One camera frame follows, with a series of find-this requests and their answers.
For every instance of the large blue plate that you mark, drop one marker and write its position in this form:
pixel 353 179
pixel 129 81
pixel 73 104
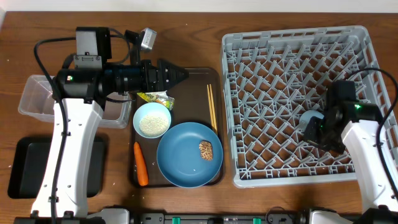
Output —
pixel 179 157

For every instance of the light blue rice bowl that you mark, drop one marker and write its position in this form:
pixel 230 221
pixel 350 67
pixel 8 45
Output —
pixel 151 120

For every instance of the wooden chopstick right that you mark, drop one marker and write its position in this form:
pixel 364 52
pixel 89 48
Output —
pixel 214 105

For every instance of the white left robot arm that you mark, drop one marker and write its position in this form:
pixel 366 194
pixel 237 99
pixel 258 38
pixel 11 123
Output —
pixel 105 62

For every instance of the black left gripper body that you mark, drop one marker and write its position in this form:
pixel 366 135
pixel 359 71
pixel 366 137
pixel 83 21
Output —
pixel 160 78

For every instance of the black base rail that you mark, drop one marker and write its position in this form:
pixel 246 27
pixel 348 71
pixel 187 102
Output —
pixel 275 215

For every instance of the wooden chopstick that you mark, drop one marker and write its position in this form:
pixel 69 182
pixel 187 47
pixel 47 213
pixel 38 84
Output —
pixel 207 87
pixel 214 105

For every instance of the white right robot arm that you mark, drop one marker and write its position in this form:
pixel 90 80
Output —
pixel 348 125

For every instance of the wooden chopstick left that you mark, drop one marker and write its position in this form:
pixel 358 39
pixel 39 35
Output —
pixel 207 87

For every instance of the orange carrot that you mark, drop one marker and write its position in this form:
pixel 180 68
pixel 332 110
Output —
pixel 142 175

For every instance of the brown shiitake mushroom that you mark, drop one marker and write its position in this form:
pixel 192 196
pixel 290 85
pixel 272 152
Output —
pixel 206 150

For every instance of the clear plastic bin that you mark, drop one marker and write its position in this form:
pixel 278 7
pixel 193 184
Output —
pixel 37 102

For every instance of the light blue cup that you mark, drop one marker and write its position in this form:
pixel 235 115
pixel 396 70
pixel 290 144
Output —
pixel 306 116

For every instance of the brown serving tray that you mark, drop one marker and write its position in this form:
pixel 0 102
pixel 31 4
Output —
pixel 191 105

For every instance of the grey dishwasher rack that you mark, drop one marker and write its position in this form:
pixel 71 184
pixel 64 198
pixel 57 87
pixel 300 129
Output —
pixel 270 79

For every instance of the black plastic bin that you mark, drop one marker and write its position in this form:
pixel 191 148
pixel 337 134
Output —
pixel 30 162

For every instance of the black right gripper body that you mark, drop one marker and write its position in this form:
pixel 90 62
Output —
pixel 317 132

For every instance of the green snack wrapper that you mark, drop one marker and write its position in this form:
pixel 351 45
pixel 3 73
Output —
pixel 158 97

